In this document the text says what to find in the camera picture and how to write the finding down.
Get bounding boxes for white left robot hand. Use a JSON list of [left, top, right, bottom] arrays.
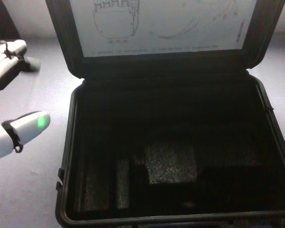
[[0, 39, 51, 162]]

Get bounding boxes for black hard plastic case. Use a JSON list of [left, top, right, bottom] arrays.
[[45, 0, 285, 228]]

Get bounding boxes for dark grey foam insert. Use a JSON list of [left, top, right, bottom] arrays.
[[73, 80, 285, 214]]

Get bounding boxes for dark panel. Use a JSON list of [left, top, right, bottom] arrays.
[[0, 0, 21, 40]]

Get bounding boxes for grey table cloth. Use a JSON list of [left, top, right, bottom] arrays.
[[0, 29, 285, 228]]

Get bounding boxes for white printed paper sheet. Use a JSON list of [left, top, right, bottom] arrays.
[[68, 0, 257, 58]]

